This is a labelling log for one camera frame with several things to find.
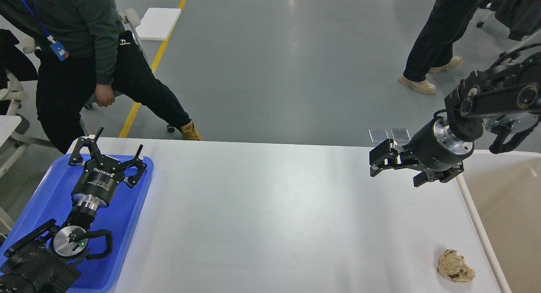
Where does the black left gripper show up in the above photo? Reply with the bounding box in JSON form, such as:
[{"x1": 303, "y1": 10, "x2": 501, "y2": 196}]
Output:
[{"x1": 68, "y1": 127, "x2": 148, "y2": 208}]

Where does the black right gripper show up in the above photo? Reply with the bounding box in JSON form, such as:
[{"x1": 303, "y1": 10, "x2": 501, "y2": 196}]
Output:
[{"x1": 369, "y1": 117, "x2": 475, "y2": 187}]

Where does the beige paper ball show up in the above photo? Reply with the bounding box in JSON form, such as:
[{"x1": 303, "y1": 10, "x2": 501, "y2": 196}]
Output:
[{"x1": 437, "y1": 249, "x2": 476, "y2": 282}]

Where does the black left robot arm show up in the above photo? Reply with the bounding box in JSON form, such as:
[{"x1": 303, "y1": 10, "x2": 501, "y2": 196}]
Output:
[{"x1": 1, "y1": 131, "x2": 153, "y2": 293}]

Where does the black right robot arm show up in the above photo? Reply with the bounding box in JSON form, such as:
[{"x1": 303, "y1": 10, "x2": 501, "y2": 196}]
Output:
[{"x1": 369, "y1": 43, "x2": 541, "y2": 187}]

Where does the seated person's hand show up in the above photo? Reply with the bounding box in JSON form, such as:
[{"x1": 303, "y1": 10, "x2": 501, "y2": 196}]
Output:
[{"x1": 93, "y1": 84, "x2": 115, "y2": 107}]

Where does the right metal floor plate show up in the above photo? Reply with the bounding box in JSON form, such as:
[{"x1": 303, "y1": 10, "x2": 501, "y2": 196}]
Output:
[{"x1": 390, "y1": 129, "x2": 411, "y2": 143}]

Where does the metal floor plate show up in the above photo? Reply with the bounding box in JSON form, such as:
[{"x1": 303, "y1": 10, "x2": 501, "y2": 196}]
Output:
[
  {"x1": 368, "y1": 129, "x2": 390, "y2": 143},
  {"x1": 390, "y1": 129, "x2": 411, "y2": 143}
]

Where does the left metal floor plate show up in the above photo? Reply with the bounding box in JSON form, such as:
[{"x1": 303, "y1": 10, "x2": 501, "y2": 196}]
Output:
[{"x1": 368, "y1": 129, "x2": 390, "y2": 143}]

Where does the blue plastic tray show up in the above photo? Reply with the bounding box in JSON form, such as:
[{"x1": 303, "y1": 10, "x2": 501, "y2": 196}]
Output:
[{"x1": 1, "y1": 154, "x2": 154, "y2": 293}]

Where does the beige plastic bin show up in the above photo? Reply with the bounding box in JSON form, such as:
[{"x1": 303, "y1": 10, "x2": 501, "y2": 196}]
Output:
[{"x1": 458, "y1": 150, "x2": 541, "y2": 293}]

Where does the white office chair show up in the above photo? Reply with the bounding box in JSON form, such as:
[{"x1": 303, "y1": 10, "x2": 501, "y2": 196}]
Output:
[{"x1": 0, "y1": 29, "x2": 55, "y2": 175}]

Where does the blue id badge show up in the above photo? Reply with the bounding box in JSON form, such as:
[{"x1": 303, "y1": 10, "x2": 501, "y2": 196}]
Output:
[{"x1": 50, "y1": 41, "x2": 69, "y2": 62}]

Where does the person in green sweater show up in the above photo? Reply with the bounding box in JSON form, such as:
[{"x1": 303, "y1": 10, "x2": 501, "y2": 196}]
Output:
[{"x1": 1, "y1": 0, "x2": 202, "y2": 153}]

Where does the white foam board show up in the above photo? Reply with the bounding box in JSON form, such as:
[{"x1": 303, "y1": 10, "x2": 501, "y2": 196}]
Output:
[{"x1": 136, "y1": 8, "x2": 182, "y2": 41}]

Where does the person in black trousers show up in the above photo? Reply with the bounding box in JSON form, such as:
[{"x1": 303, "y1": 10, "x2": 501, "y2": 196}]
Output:
[{"x1": 399, "y1": 0, "x2": 480, "y2": 95}]

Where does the dark coat on rack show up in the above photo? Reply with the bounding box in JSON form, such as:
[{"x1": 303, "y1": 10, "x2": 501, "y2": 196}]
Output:
[{"x1": 479, "y1": 0, "x2": 541, "y2": 41}]

